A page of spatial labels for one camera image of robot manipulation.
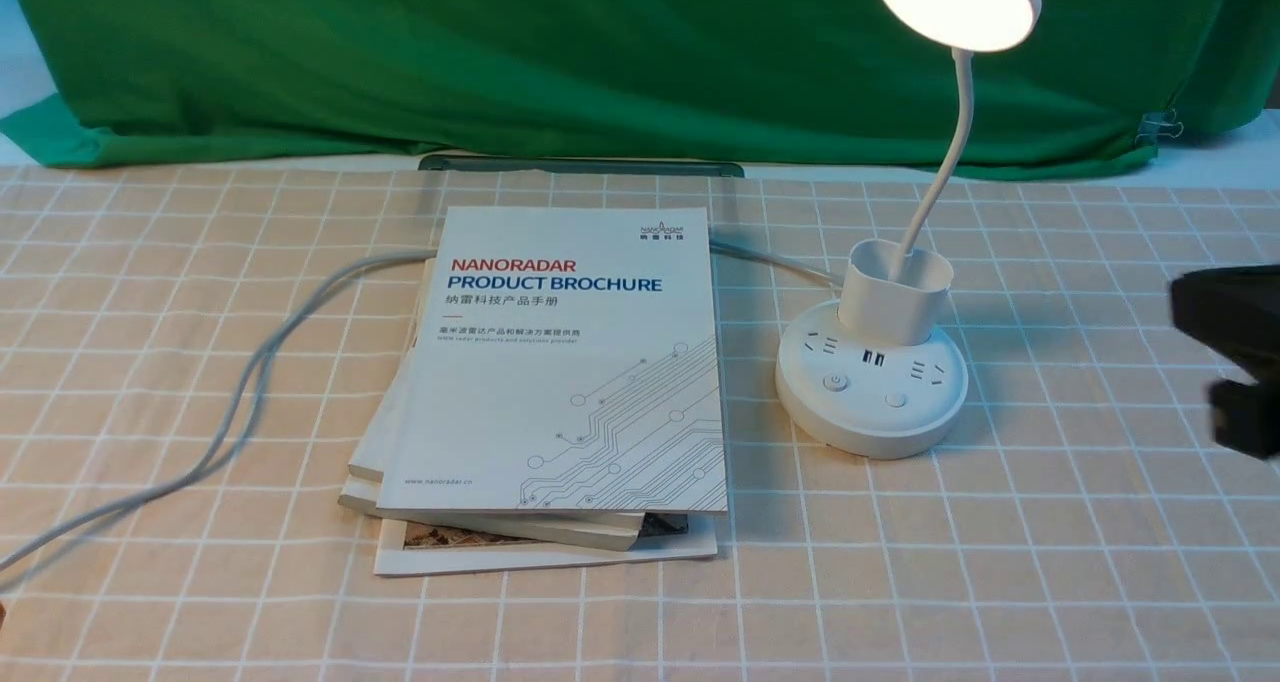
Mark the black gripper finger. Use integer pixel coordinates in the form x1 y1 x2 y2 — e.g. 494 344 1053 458
1169 266 1279 461

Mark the white desk lamp with sockets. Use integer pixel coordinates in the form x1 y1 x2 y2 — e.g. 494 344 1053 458
774 0 1042 461

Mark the metal binder clip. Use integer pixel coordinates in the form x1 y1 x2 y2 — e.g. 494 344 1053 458
1134 109 1185 146

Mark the white Nanoradar product brochure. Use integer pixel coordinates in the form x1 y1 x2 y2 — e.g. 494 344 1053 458
378 205 730 514

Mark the bottom white magazine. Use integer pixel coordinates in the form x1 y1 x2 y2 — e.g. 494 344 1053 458
372 514 718 578

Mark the middle white book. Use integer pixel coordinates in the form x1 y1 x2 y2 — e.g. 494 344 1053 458
338 258 645 551

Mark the beige checkered tablecloth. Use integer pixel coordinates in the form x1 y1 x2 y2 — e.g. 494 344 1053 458
1 168 1279 681

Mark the green backdrop cloth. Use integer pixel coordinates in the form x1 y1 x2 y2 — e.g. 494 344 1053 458
3 0 1277 180

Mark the grey power cable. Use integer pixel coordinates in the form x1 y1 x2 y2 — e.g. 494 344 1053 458
0 241 846 573

